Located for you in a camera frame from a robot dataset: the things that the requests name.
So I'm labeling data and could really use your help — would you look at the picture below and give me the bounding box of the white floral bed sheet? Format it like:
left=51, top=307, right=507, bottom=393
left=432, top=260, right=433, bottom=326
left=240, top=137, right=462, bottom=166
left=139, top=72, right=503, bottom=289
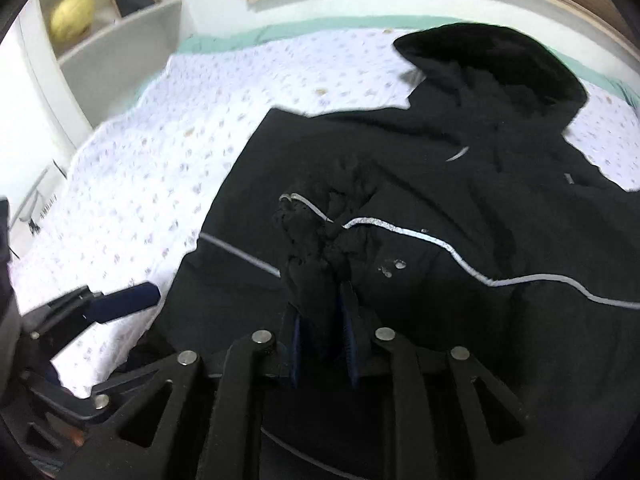
left=9, top=27, right=640, bottom=401

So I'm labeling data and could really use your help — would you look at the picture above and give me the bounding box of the white shelf unit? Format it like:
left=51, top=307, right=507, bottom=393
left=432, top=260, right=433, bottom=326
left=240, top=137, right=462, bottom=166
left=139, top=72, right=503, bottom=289
left=19, top=0, right=184, bottom=132

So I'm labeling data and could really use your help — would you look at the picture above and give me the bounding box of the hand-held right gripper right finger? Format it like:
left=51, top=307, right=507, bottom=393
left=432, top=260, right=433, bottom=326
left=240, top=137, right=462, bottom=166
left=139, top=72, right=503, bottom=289
left=339, top=281, right=532, bottom=480

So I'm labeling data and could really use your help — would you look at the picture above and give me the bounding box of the yellow round ball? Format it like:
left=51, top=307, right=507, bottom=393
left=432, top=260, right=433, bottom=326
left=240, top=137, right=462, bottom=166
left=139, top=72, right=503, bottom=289
left=50, top=0, right=96, bottom=41

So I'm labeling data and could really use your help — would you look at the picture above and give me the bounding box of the grey white desk stand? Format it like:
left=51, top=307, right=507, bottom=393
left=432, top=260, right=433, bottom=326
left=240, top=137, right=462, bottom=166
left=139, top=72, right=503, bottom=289
left=14, top=159, right=69, bottom=237

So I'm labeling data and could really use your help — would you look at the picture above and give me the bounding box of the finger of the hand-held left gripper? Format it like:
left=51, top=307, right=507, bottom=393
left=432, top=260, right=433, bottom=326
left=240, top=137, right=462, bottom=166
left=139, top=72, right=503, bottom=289
left=19, top=281, right=162, bottom=341
left=19, top=369, right=112, bottom=423

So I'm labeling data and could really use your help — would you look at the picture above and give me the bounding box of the green mattress cover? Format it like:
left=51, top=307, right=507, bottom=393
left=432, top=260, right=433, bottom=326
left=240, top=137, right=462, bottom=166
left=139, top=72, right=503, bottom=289
left=177, top=14, right=640, bottom=107

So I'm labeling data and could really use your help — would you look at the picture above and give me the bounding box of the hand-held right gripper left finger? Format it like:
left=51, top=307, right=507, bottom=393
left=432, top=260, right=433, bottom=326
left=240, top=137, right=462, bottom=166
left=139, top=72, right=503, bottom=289
left=60, top=304, right=303, bottom=480

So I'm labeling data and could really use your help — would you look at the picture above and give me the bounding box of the black hooded jacket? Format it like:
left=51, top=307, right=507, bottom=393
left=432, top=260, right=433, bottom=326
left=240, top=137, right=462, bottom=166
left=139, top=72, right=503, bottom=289
left=134, top=22, right=640, bottom=480

